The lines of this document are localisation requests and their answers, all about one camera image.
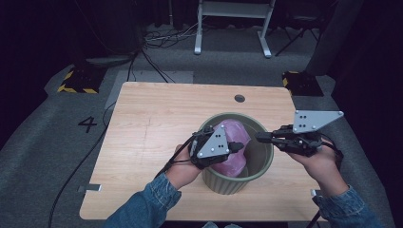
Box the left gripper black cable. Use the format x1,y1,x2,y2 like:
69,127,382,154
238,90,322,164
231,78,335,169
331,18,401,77
155,135,195,179

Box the long black floor cable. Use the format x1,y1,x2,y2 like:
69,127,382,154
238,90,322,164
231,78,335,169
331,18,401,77
47,103,117,228

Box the green plastic bin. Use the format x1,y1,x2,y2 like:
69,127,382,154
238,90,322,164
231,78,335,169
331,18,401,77
199,111,275,196

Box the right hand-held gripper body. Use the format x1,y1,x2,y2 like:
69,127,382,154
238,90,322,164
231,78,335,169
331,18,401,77
275,110,345,158

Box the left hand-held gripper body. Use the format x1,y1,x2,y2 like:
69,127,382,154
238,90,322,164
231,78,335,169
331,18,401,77
187,124,230,170

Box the bundle of floor cables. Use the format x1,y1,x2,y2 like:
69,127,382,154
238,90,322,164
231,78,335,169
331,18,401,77
144,22,199,50

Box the person's legs in jeans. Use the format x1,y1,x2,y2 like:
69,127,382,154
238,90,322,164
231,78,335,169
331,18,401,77
201,221,242,228

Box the black tripod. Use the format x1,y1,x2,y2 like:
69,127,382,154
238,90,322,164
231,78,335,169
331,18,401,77
274,18,321,58

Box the grey pillar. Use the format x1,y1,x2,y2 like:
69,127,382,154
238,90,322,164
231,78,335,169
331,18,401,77
304,0,365,77

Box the white metal stand frame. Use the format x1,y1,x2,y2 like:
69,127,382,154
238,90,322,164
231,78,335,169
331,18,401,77
193,0,277,59

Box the pink plastic bag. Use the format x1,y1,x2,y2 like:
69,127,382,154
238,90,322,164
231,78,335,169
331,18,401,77
210,118,252,178

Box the black yellow striped base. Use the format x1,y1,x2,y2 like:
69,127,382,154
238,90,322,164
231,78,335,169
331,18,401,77
56,65,107,95
281,69,325,98

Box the person's right hand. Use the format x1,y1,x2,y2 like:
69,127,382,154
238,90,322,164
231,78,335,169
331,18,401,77
286,146,350,199

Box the grey flat stand base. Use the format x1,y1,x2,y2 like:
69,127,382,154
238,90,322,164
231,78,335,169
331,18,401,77
85,54,137,67

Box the person's left hand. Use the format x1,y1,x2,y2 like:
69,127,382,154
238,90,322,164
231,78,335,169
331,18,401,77
164,143,204,191

